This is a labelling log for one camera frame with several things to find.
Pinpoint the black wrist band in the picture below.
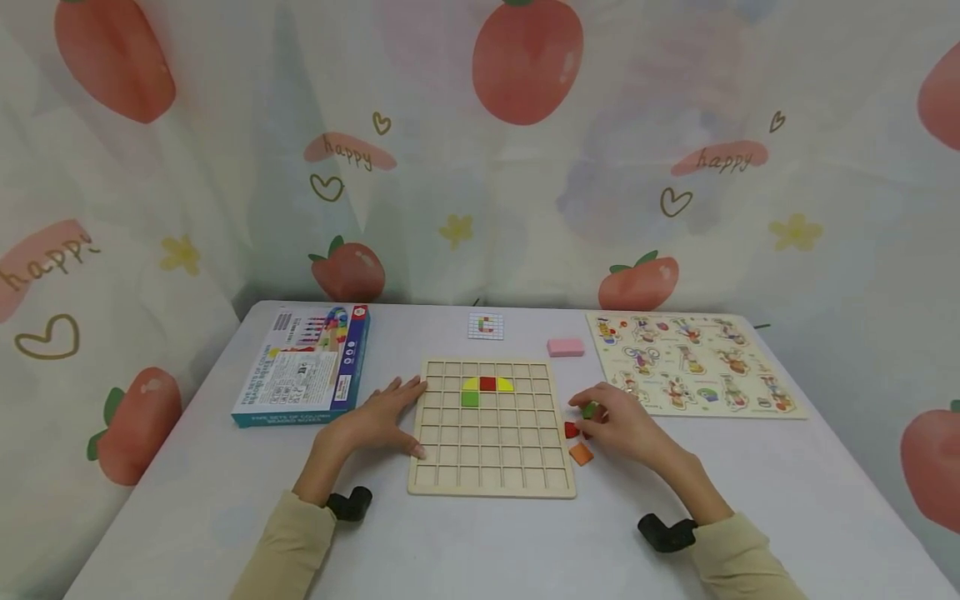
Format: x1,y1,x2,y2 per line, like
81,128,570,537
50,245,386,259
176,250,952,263
327,486,374,523
637,513,699,554

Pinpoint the person's left forearm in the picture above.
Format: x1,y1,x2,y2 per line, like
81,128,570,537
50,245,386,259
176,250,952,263
228,433,353,600

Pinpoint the wooden grid board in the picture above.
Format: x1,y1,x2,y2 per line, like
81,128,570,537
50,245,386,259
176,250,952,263
407,359,578,500

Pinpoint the person's left hand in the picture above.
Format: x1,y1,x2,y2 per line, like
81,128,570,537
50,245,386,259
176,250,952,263
326,376,429,469

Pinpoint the wooden picture peg puzzle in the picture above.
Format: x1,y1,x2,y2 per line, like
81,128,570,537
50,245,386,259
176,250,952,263
585,312,809,419

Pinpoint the person's right hand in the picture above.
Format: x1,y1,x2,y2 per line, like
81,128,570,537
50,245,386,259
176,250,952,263
567,382,681,477

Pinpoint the person's right forearm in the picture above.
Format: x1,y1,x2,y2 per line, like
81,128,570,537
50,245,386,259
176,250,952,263
655,452,808,600

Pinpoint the blue colourful toy box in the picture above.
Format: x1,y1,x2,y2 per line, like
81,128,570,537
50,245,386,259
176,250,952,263
231,303,371,428

